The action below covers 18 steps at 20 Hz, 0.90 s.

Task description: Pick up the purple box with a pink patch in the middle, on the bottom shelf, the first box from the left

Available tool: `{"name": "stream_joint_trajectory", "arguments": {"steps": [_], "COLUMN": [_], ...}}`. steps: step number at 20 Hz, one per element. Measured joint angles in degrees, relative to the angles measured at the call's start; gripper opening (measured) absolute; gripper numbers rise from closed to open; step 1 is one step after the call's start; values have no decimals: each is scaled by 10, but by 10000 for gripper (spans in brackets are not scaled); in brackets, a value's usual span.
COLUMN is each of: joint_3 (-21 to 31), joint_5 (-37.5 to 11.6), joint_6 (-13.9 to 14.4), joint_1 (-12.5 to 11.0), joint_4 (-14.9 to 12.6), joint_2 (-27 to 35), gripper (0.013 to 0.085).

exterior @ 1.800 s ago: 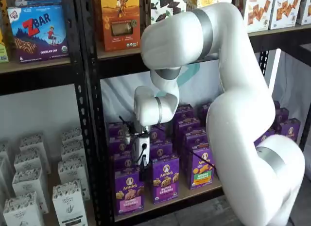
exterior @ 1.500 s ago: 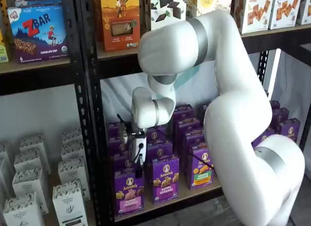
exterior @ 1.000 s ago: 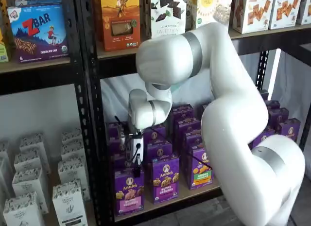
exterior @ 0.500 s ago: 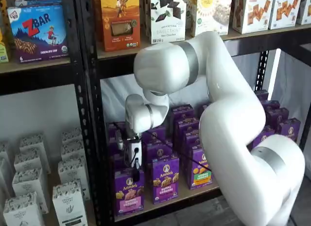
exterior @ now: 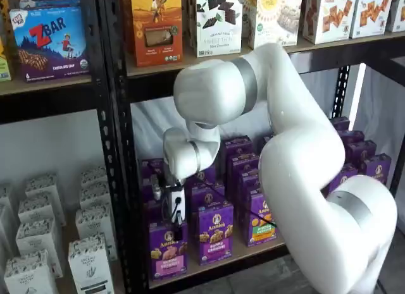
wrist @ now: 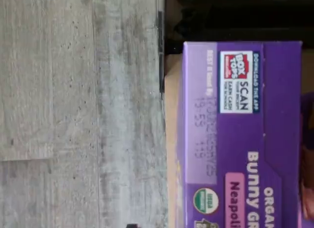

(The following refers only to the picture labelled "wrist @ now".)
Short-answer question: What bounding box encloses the purple Annie's box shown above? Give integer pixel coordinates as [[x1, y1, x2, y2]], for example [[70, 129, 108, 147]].
[[299, 90, 314, 221]]

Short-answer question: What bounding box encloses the purple box pink patch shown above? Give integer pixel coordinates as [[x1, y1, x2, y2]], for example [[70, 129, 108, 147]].
[[177, 41, 304, 228]]

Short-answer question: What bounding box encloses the black metal shelving rack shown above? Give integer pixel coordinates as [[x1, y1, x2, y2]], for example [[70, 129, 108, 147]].
[[157, 0, 314, 228]]

